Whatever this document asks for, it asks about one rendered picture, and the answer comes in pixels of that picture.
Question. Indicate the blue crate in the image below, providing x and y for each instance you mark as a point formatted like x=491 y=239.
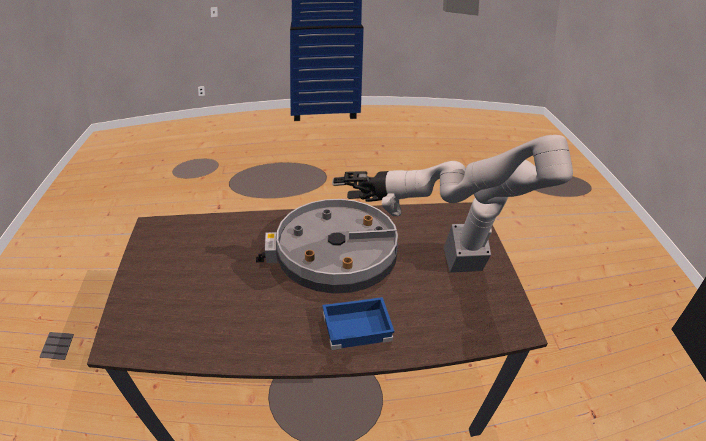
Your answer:
x=368 y=319

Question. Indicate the grey round turntable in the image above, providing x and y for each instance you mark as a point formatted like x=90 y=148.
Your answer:
x=374 y=252

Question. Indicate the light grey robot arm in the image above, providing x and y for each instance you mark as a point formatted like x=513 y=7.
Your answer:
x=506 y=175

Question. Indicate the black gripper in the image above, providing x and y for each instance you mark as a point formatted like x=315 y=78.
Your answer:
x=368 y=186

